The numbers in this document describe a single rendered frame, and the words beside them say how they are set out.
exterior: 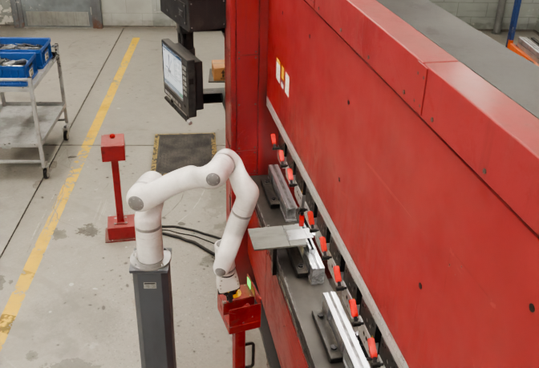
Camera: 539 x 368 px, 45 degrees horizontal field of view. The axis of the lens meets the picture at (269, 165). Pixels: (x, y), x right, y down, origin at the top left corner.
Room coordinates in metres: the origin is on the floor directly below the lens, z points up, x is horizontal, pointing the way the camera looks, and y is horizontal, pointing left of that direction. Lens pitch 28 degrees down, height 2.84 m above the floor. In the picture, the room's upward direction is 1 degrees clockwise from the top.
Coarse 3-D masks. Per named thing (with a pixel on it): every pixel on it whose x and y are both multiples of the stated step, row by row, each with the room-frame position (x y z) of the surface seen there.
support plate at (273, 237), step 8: (296, 224) 2.80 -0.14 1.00; (256, 232) 2.72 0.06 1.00; (264, 232) 2.72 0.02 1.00; (272, 232) 2.72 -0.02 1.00; (280, 232) 2.73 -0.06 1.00; (256, 240) 2.65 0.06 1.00; (264, 240) 2.65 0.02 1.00; (272, 240) 2.65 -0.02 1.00; (280, 240) 2.66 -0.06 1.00; (296, 240) 2.66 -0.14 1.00; (304, 240) 2.66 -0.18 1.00; (256, 248) 2.58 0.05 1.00; (264, 248) 2.59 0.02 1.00; (272, 248) 2.59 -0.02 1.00; (280, 248) 2.60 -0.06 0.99
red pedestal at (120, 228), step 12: (108, 144) 4.05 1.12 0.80; (120, 144) 4.06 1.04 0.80; (108, 156) 4.02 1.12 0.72; (120, 156) 4.04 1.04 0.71; (120, 192) 4.11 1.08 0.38; (120, 204) 4.11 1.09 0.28; (108, 216) 4.18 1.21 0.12; (120, 216) 4.10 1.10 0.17; (132, 216) 4.19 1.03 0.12; (108, 228) 4.02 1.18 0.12; (120, 228) 4.04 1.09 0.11; (132, 228) 4.06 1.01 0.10; (108, 240) 4.03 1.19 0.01; (120, 240) 4.03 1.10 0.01; (132, 240) 4.05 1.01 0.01
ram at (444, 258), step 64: (320, 64) 2.51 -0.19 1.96; (320, 128) 2.46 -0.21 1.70; (384, 128) 1.81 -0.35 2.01; (320, 192) 2.40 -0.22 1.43; (384, 192) 1.75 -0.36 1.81; (448, 192) 1.38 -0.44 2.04; (384, 256) 1.69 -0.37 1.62; (448, 256) 1.33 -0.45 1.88; (512, 256) 1.09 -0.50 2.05; (384, 320) 1.63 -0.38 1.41; (448, 320) 1.27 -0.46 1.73; (512, 320) 1.05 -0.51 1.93
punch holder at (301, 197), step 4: (296, 168) 2.80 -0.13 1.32; (296, 172) 2.79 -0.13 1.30; (300, 172) 2.73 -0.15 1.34; (296, 176) 2.79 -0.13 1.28; (300, 176) 2.72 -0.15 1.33; (296, 180) 2.79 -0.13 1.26; (300, 180) 2.71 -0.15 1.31; (304, 180) 2.66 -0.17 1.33; (300, 184) 2.71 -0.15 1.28; (304, 184) 2.66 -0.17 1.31; (296, 188) 2.77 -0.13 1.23; (300, 188) 2.71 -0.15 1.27; (304, 188) 2.66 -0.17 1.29; (296, 192) 2.76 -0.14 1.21; (300, 192) 2.69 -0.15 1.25; (304, 192) 2.66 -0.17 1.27; (296, 196) 2.76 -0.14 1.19; (300, 196) 2.69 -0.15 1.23; (304, 196) 2.66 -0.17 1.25; (300, 200) 2.68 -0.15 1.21; (304, 200) 2.66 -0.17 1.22; (300, 204) 2.68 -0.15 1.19; (304, 204) 2.66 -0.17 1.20
